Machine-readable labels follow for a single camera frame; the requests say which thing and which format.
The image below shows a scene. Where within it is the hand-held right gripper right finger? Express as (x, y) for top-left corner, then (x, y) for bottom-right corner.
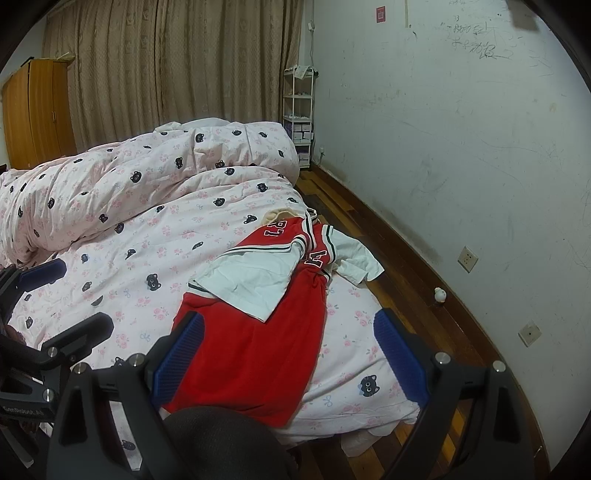
(374, 308), (532, 480)

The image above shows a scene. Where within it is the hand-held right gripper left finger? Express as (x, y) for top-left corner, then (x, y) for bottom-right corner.
(48, 311), (206, 480)

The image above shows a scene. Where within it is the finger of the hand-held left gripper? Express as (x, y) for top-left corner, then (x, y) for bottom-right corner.
(39, 313), (115, 371)
(0, 258), (68, 324)

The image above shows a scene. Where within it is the red and white basketball jersey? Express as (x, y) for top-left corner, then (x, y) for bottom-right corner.
(159, 210), (384, 428)

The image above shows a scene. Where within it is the person's dark trouser leg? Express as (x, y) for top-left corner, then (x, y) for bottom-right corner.
(164, 406), (296, 480)

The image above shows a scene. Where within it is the pink printed bed sheet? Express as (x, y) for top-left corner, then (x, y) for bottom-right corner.
(0, 166), (423, 467)

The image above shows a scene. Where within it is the pink printed quilt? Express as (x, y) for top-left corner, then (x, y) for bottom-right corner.
(0, 117), (301, 268)

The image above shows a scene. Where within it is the orange wooden wardrobe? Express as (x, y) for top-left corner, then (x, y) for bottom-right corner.
(2, 58), (77, 171)

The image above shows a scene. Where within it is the beige fluffy cloth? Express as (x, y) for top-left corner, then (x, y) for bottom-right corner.
(263, 208), (305, 227)

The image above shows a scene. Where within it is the stack of white boxes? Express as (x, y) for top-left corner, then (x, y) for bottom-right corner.
(284, 115), (315, 145)

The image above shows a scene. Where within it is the beige curtain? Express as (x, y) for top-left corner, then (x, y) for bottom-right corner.
(41, 0), (315, 148)

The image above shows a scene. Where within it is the white shelf rack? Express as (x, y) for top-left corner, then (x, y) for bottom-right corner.
(281, 65), (317, 171)

